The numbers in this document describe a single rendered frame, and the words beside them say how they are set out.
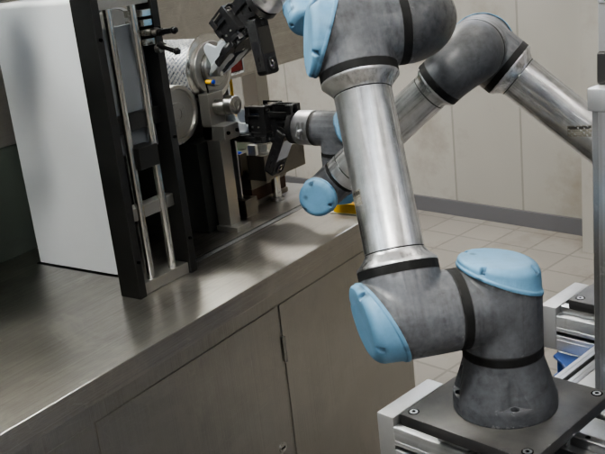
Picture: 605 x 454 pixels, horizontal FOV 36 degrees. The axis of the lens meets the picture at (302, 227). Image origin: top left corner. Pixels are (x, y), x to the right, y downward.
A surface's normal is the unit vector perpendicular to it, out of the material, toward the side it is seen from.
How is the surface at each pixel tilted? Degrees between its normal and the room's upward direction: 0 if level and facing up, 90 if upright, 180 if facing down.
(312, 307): 90
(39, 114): 90
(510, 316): 90
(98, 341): 0
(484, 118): 90
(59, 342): 0
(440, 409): 0
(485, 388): 72
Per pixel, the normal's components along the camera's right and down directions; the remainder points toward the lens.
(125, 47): 0.82, 0.09
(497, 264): 0.02, -0.96
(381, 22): 0.17, 0.07
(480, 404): -0.62, 0.00
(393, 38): 0.22, 0.42
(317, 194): -0.32, 0.32
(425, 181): -0.70, 0.29
